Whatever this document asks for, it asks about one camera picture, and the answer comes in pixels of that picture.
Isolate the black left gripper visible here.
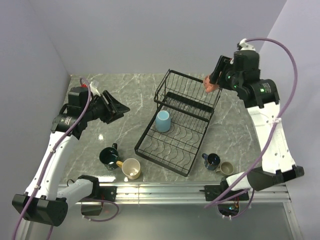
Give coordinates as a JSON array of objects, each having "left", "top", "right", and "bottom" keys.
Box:
[{"left": 83, "top": 90, "right": 130, "bottom": 124}]

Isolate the pink mug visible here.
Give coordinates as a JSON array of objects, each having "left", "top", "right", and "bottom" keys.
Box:
[{"left": 203, "top": 75, "right": 219, "bottom": 94}]

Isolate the black wire dish rack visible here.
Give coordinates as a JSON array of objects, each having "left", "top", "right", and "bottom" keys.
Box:
[{"left": 134, "top": 69, "right": 221, "bottom": 177}]

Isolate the light blue mug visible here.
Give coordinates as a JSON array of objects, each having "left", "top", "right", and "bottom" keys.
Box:
[{"left": 155, "top": 110, "right": 171, "bottom": 133}]

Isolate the dark green mug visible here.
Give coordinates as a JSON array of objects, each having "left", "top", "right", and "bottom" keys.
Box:
[{"left": 99, "top": 143, "right": 119, "bottom": 170}]

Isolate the cream yellow mug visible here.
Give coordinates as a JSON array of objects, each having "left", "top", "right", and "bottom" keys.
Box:
[{"left": 116, "top": 158, "right": 141, "bottom": 180}]

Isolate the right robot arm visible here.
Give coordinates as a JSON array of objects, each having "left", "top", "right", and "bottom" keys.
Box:
[{"left": 209, "top": 50, "right": 305, "bottom": 200}]

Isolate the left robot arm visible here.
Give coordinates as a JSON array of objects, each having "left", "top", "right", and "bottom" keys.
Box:
[{"left": 12, "top": 85, "right": 130, "bottom": 227}]

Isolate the dark blue glazed mug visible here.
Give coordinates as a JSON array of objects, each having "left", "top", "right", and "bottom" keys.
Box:
[{"left": 202, "top": 153, "right": 221, "bottom": 171}]

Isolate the grey-green ceramic mug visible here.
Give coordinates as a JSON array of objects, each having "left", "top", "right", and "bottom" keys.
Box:
[{"left": 215, "top": 161, "right": 235, "bottom": 176}]

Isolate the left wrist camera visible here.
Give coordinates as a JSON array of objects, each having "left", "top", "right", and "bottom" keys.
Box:
[{"left": 89, "top": 80, "right": 101, "bottom": 96}]

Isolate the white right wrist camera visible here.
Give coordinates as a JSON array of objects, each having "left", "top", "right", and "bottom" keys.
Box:
[{"left": 237, "top": 38, "right": 256, "bottom": 51}]

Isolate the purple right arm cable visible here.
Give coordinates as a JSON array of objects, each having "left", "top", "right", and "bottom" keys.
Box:
[{"left": 204, "top": 37, "right": 299, "bottom": 218}]

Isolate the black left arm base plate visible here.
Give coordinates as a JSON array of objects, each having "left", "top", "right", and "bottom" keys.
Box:
[{"left": 83, "top": 186, "right": 117, "bottom": 202}]

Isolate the white aluminium side rail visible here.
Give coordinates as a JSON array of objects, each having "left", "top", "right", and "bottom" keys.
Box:
[{"left": 238, "top": 74, "right": 278, "bottom": 181}]

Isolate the black box under rail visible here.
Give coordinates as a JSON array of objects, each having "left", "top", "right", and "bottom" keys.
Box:
[{"left": 80, "top": 202, "right": 103, "bottom": 217}]

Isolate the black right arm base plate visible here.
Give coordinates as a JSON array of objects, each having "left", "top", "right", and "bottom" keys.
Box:
[{"left": 200, "top": 185, "right": 249, "bottom": 202}]

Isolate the aluminium front rail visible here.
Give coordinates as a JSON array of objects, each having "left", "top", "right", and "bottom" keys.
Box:
[{"left": 100, "top": 182, "right": 291, "bottom": 205}]

